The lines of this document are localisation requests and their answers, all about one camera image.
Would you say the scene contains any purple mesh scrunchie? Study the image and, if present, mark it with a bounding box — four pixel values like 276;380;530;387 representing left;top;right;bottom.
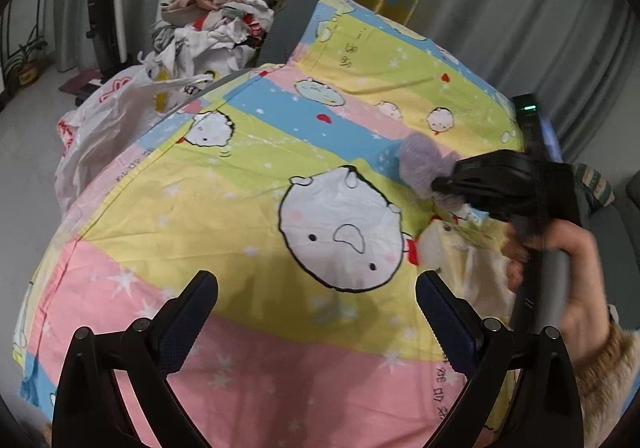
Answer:
397;132;464;211

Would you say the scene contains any person's right hand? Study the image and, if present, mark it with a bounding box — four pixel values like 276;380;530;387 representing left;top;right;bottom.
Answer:
502;220;610;369

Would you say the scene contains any tissue pack with white tissue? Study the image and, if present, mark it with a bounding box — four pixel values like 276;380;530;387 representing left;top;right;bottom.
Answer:
416;220;514;323

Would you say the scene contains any striped cushion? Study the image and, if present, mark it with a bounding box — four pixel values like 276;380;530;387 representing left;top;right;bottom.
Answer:
573;163;615;213

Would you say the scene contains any fur trimmed sleeve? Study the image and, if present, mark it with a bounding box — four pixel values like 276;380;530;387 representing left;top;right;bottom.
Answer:
572;318;639;447

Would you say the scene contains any colourful cartoon bed sheet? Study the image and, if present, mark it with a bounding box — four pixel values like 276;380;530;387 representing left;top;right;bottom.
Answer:
13;0;522;447

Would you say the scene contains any white plastic bag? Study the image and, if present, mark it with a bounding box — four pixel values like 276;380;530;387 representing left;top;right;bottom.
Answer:
54;65;213;212

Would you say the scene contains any pile of clothes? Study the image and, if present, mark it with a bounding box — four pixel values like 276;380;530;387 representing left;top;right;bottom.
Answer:
143;0;274;81

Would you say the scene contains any potted plant decoration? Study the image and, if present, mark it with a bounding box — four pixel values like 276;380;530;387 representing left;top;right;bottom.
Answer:
4;38;48;91

